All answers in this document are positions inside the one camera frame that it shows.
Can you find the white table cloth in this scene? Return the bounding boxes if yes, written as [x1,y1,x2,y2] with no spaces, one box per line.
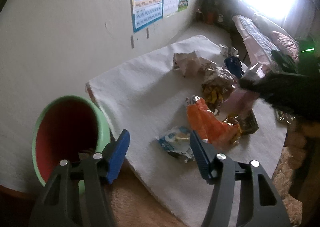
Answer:
[85,35,288,227]

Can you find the bed with plaid blanket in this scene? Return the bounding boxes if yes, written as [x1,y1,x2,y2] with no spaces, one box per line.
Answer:
[232,14,293,70]

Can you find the black garment on bed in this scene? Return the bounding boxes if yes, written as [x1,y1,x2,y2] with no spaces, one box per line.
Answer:
[271,50,297,73]

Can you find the dark gold wrapper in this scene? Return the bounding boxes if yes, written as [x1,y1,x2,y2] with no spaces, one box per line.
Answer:
[224,110,259,136]

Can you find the orange snack bag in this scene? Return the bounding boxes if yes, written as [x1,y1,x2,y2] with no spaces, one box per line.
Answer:
[185,96,241,149]

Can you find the white printed crumpled wrapper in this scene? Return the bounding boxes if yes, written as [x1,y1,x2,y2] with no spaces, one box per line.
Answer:
[219,44,239,57]

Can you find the green red trash bin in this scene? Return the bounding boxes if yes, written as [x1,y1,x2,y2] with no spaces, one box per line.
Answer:
[32,95,111,186]

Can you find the beige crumpled paper wrapper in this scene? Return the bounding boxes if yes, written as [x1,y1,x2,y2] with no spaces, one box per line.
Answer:
[172,50,217,77]

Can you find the dark shelf unit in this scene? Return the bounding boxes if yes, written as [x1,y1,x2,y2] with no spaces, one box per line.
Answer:
[199,0,238,32]

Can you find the white blue snack wrapper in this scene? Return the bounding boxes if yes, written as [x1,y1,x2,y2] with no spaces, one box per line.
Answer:
[157,126,195,163]

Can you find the yellow brown snack wrappers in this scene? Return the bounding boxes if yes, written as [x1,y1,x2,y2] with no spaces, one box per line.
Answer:
[201,66,237,115]

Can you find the pink pillow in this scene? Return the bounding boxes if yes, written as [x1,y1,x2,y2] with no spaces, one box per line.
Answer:
[271,31,299,63]

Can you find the pink silver wrapper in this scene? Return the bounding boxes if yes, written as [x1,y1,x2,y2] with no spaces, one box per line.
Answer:
[222,63,267,118]

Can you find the dark blue snack bag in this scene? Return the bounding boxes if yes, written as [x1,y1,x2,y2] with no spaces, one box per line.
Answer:
[224,56,245,79]

